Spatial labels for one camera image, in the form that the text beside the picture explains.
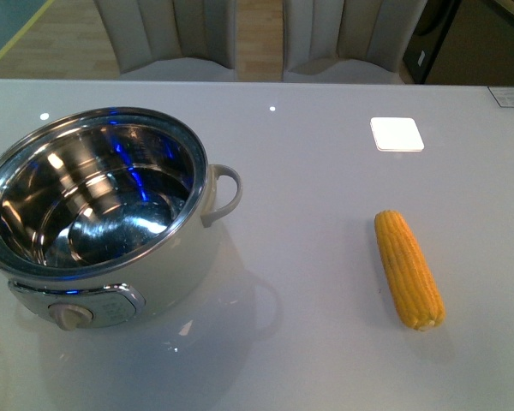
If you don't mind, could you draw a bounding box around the black washing machine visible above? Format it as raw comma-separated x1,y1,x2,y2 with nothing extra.
403,0,461,84

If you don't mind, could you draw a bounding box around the left beige upholstered chair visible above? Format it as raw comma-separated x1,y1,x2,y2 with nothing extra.
95,0,237,82

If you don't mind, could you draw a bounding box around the label sticker on table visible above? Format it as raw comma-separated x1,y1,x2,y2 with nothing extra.
488,86,514,108

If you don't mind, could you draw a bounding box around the beige upholstered chair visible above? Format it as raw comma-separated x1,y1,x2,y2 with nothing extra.
282,0,427,85
95,0,237,82

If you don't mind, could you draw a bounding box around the yellow corn cob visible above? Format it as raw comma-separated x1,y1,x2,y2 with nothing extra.
374,210,445,331

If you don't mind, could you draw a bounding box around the white electric cooking pot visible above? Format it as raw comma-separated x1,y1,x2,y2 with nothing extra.
0,107,242,331

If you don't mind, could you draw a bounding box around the right beige upholstered chair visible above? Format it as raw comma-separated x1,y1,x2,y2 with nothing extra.
282,0,427,85

